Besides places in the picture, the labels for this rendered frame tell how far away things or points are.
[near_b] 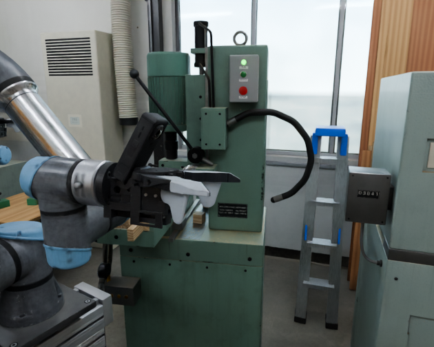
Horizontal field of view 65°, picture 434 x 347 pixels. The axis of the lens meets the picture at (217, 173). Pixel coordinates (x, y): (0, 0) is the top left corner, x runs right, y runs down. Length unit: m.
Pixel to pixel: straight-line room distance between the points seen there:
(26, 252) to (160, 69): 0.82
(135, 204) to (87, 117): 2.49
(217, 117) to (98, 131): 1.81
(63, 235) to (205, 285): 0.89
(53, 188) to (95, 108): 2.34
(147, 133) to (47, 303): 0.60
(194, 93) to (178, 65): 0.13
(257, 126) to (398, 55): 1.42
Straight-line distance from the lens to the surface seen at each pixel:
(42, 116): 0.80
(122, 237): 1.24
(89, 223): 0.66
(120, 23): 2.95
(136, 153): 0.52
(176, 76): 1.39
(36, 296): 0.98
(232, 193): 1.37
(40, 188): 0.62
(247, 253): 1.34
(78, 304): 1.03
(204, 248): 1.35
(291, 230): 2.86
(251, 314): 1.47
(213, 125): 1.24
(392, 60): 2.53
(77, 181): 0.57
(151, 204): 0.51
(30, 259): 0.92
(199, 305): 1.49
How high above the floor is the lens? 1.36
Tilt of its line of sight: 14 degrees down
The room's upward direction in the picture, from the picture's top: straight up
